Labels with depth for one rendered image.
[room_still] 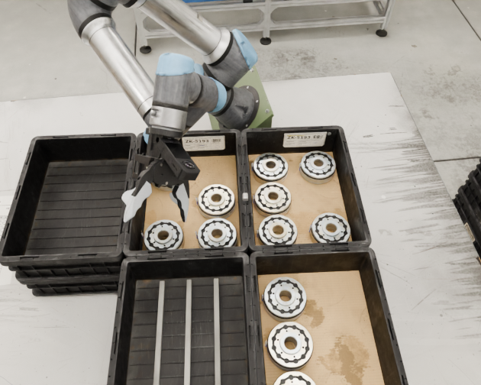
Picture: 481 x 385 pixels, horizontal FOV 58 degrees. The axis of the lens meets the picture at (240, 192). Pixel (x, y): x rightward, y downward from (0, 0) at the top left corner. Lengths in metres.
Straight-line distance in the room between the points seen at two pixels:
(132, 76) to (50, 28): 2.51
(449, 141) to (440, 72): 0.62
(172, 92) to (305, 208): 0.53
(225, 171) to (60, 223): 0.49
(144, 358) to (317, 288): 0.45
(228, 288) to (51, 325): 0.50
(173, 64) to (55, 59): 2.40
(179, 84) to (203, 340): 0.58
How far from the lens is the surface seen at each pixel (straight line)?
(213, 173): 1.29
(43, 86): 3.08
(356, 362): 1.08
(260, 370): 0.94
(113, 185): 1.32
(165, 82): 0.91
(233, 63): 1.32
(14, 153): 1.70
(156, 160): 0.90
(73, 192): 1.34
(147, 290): 1.13
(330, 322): 1.10
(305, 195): 1.25
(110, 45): 1.14
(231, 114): 1.44
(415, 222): 1.45
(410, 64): 3.19
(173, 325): 1.09
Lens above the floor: 1.85
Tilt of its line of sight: 55 degrees down
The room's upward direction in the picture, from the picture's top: straight up
